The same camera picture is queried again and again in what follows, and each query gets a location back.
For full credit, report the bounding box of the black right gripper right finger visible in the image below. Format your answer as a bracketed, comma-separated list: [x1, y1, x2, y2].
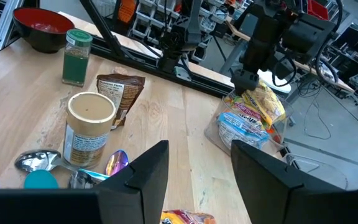
[231, 139, 349, 224]

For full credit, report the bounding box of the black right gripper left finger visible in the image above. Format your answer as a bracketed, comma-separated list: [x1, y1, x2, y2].
[96, 139, 170, 224]

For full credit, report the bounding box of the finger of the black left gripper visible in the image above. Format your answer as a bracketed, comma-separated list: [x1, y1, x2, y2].
[231, 45, 259, 96]
[246, 45, 269, 94]

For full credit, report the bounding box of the yellow ramen noodle pack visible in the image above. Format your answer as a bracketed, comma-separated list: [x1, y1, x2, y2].
[241, 79, 287, 128]

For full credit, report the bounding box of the blue ramen noodle pack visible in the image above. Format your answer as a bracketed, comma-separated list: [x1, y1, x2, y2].
[216, 111, 270, 151]

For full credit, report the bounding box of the furikake seasoning jar gold lid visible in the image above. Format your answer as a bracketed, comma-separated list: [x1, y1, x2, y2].
[62, 91, 117, 169]

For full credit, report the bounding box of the brown spice pouch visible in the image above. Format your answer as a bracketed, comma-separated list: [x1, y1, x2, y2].
[96, 73, 147, 131]

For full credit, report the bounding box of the green lid spice jar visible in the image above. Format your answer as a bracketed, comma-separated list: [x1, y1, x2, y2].
[62, 29, 93, 88]

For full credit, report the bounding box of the white trash bin black band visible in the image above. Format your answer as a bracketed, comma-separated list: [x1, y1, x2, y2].
[257, 68, 292, 94]

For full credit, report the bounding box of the iridescent purple spoon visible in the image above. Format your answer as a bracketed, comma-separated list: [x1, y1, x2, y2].
[104, 149, 130, 177]

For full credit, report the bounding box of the grey parts bin rack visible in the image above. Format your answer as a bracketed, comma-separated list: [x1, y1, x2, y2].
[129, 0, 251, 63]

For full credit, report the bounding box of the teal plastic spoon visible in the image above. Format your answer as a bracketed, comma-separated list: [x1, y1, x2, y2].
[23, 169, 60, 190]

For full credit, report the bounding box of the large silver spoon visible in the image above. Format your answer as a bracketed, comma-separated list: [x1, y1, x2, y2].
[14, 149, 110, 182]

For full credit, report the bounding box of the red and black bowl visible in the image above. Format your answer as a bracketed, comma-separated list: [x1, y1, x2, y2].
[12, 7, 76, 54]

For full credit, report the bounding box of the silver aluminium frame post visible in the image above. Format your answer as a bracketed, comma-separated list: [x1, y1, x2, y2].
[0, 0, 24, 50]

